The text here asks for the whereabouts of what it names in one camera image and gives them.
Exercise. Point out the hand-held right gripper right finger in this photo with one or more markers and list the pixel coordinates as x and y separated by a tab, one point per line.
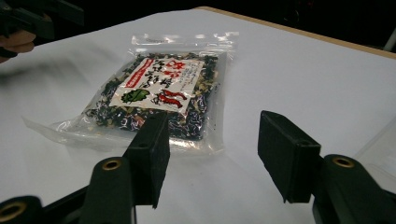
289	155

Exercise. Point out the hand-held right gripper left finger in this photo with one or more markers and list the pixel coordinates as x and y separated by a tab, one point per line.
149	161

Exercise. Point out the clear dried seaweed packet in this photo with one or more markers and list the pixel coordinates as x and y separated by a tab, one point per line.
162	90

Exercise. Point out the clear plastic bag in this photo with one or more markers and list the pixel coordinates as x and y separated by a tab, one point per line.
381	155

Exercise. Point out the white metal stand pole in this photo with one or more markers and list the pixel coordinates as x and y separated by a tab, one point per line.
390	40

